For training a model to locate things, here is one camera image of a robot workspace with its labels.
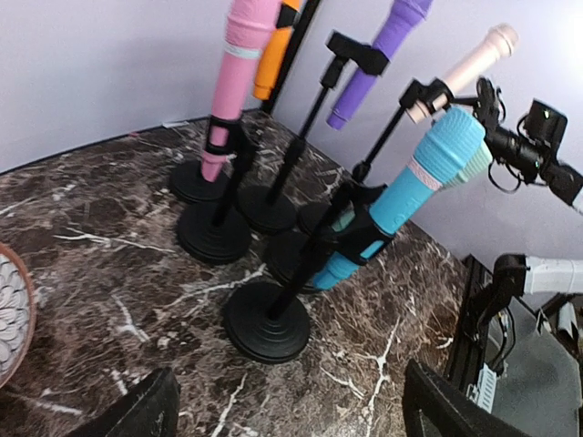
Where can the black stand of blue microphone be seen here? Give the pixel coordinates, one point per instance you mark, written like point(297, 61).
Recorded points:
point(266, 322)

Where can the orange microphone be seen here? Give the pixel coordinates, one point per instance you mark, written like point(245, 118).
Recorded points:
point(273, 54)

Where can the floral patterned saucer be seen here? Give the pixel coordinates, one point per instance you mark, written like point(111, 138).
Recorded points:
point(18, 313)

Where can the black stand of orange microphone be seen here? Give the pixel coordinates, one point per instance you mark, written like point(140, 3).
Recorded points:
point(187, 183)

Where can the black front rail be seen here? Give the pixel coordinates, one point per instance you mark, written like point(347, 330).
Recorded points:
point(468, 352)

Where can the black stand of beige microphone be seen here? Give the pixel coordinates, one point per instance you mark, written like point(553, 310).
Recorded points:
point(315, 215)

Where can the pink microphone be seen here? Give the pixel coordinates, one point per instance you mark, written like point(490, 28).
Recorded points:
point(250, 24)

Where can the green microphone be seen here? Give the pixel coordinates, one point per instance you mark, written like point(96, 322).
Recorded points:
point(474, 167)

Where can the black stand of pink microphone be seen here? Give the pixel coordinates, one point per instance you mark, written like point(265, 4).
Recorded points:
point(215, 232)

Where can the purple microphone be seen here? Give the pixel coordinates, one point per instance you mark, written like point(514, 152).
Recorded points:
point(372, 60)

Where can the beige microphone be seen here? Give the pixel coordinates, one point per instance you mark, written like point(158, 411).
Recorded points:
point(500, 41)

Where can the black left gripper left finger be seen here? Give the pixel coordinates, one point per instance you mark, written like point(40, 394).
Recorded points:
point(151, 408)

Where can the black stand of green microphone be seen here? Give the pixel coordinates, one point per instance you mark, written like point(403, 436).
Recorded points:
point(284, 254)

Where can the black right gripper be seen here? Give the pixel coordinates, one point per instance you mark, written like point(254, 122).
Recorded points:
point(490, 110)

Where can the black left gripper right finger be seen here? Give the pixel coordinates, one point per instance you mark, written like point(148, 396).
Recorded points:
point(430, 399)

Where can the blue microphone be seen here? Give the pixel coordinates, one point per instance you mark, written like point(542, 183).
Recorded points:
point(444, 151)

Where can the black stand of purple microphone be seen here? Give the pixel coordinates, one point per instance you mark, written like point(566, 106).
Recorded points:
point(266, 208)

